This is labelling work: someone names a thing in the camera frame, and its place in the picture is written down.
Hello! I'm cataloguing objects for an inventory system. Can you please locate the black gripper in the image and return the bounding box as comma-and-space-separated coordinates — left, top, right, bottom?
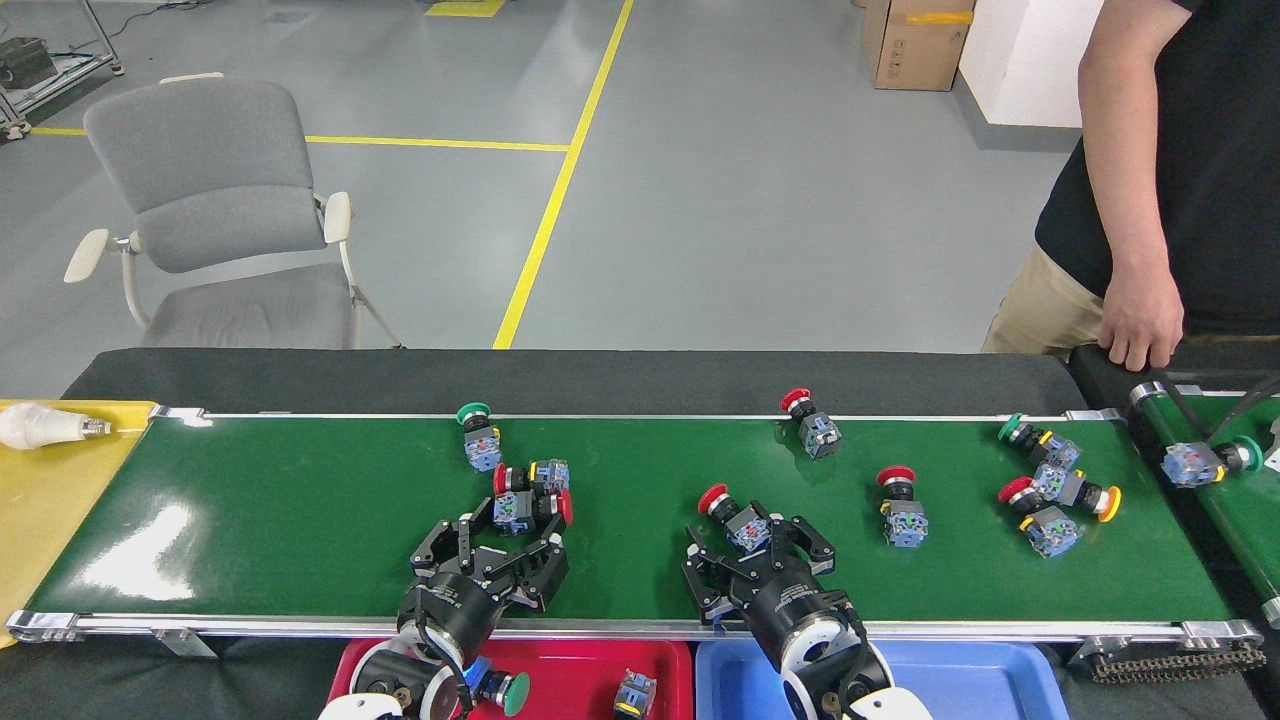
400, 497, 573, 661
682, 512, 851, 651

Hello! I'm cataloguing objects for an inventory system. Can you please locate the red plastic tray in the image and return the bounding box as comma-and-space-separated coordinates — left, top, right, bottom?
330, 638, 696, 720

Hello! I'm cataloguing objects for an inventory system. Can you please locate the long green conveyor belt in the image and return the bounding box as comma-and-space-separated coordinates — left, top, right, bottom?
5, 403, 1266, 651

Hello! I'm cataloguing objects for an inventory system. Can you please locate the blue plastic tray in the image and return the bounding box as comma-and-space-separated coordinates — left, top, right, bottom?
695, 640, 1071, 720

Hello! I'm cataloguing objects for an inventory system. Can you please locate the yellow plastic tray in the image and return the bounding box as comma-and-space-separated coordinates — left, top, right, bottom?
0, 400, 161, 649

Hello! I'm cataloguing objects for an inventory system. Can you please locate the green feeder conveyor belt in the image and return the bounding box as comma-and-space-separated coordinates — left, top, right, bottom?
1130, 380, 1280, 631

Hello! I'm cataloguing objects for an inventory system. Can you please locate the person's right hand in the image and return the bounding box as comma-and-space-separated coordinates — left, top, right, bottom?
1098, 265, 1186, 373

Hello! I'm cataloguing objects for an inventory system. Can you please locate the white light bulb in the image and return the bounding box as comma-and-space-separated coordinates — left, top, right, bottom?
0, 404, 111, 451

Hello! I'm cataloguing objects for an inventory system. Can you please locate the grey padded armchair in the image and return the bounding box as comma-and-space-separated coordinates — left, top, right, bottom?
63, 72, 406, 349

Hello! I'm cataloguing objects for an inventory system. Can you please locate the brown cardboard box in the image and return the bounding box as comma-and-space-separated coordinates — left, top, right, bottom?
860, 0, 978, 93

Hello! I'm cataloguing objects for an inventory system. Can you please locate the person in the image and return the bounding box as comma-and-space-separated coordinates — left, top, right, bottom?
980, 0, 1280, 361

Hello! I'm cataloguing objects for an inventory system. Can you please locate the metal wheeled rack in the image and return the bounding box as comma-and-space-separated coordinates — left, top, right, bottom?
0, 0, 126, 141

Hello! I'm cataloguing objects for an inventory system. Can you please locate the dark grey box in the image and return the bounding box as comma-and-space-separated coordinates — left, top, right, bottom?
0, 37, 51, 89

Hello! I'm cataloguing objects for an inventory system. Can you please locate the black drive chain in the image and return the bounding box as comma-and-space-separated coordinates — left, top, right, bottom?
1068, 640, 1268, 687

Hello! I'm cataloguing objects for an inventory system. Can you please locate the black triangular guide frame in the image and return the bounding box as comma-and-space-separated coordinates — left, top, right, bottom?
1160, 372, 1280, 448

